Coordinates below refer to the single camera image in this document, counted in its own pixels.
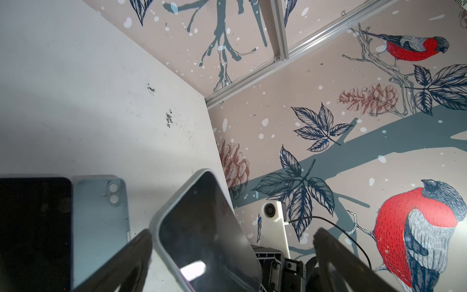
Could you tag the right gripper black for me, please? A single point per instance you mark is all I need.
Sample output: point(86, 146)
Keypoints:
point(280, 274)

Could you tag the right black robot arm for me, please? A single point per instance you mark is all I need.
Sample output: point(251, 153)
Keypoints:
point(313, 282)

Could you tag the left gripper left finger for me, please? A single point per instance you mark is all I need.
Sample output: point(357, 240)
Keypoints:
point(126, 271)

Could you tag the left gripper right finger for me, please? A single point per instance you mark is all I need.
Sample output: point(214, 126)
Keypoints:
point(341, 271)

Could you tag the blue phone black screen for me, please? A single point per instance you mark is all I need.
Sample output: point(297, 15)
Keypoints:
point(36, 234)

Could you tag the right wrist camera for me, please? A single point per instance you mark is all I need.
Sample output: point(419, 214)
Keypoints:
point(273, 233)

